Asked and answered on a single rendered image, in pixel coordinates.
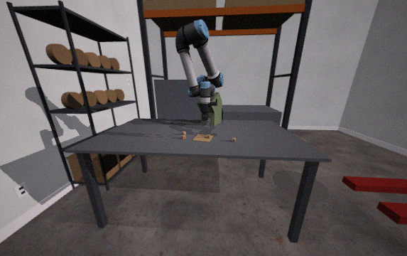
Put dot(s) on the tan flat mat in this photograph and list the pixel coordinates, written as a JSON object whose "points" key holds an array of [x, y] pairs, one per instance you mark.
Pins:
{"points": [[202, 138]]}

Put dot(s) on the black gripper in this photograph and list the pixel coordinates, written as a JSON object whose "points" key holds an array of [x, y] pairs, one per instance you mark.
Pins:
{"points": [[205, 108]]}

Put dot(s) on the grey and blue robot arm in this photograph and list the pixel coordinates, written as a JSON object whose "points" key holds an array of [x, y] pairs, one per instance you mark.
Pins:
{"points": [[195, 34]]}

